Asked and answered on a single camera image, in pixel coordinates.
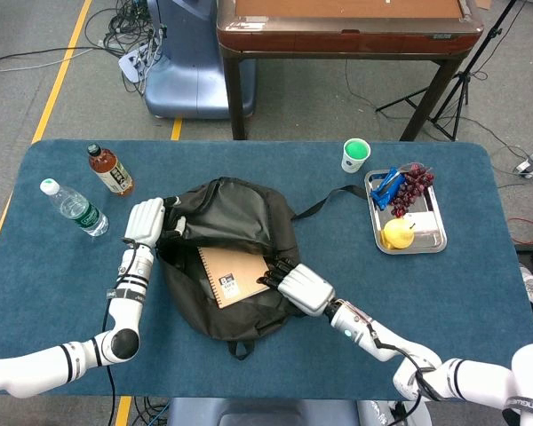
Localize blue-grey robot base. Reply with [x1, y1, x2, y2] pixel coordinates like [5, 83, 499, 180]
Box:
[144, 0, 257, 120]

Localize blue felt table cover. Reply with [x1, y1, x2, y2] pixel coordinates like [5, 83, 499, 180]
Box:
[0, 139, 533, 405]

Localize yellow pear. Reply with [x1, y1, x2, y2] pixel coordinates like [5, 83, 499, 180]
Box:
[383, 218, 416, 249]

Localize white paper cup green inside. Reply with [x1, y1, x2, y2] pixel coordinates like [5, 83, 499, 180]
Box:
[340, 138, 372, 175]

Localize brown tea bottle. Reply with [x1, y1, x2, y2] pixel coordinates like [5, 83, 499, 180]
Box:
[86, 142, 135, 197]

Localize black backpack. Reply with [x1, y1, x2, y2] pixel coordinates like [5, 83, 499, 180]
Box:
[155, 176, 368, 361]

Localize grey robot chest base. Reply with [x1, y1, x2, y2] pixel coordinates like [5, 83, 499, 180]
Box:
[166, 398, 432, 426]

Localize tangled black cables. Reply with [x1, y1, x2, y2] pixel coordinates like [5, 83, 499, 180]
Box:
[84, 0, 165, 97]

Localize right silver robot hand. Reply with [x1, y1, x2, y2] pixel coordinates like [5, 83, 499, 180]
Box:
[256, 255, 337, 317]

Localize purple grape bunch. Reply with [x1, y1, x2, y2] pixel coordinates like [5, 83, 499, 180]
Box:
[389, 162, 436, 219]

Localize white power strip with plugs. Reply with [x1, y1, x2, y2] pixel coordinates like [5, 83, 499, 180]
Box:
[117, 49, 155, 84]

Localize red cable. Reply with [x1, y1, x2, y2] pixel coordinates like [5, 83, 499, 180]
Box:
[508, 217, 533, 245]

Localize brown spiral notebook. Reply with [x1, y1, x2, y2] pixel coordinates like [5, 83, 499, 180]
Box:
[196, 245, 272, 311]

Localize clear water bottle green label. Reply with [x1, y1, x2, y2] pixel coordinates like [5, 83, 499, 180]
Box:
[39, 177, 110, 238]

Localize blue snack packet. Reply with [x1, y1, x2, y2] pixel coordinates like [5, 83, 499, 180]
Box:
[370, 167, 406, 210]

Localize brown wooden table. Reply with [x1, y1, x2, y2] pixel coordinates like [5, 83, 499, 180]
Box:
[216, 0, 485, 142]

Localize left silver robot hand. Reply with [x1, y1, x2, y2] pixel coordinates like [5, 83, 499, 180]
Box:
[123, 194, 187, 249]

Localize black tripod stand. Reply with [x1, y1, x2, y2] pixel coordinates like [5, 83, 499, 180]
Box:
[375, 0, 521, 142]

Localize steel tray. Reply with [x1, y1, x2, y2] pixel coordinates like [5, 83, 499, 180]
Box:
[364, 168, 449, 256]

